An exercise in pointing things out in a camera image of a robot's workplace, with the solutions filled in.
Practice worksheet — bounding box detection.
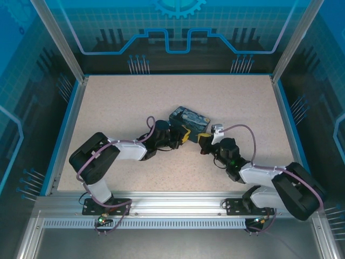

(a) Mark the starry night printed tin box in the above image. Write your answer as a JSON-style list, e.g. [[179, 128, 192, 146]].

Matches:
[[168, 106, 211, 144]]

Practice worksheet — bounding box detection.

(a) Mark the aluminium front rail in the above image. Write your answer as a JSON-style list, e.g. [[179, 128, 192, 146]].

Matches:
[[34, 190, 326, 220]]

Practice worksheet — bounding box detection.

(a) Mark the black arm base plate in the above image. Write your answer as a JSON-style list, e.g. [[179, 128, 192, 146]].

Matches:
[[223, 197, 278, 216], [81, 197, 133, 216]]

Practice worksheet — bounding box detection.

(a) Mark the slotted grey cable duct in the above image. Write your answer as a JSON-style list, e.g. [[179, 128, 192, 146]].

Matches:
[[42, 218, 253, 229]]

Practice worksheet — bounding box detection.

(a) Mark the aluminium frame post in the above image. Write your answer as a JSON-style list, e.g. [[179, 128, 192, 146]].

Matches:
[[270, 0, 325, 84], [29, 0, 89, 84]]

